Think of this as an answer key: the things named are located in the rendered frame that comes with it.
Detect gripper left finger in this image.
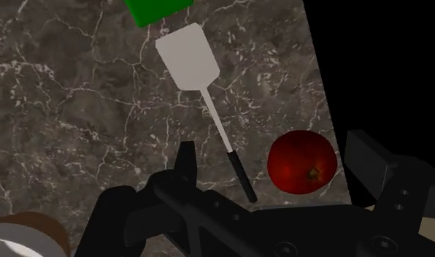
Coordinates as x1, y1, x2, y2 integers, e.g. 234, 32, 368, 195
73, 140, 261, 257

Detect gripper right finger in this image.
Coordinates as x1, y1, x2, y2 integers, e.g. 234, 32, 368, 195
343, 129, 435, 257

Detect red apple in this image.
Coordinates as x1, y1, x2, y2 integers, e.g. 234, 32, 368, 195
266, 129, 338, 196

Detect brown and white bowl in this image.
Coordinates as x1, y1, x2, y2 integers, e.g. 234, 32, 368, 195
0, 211, 72, 257

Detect green block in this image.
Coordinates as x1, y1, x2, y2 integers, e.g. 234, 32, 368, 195
124, 0, 196, 28

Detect white spatula with black handle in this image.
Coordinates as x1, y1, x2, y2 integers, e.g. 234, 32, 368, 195
155, 22, 258, 204

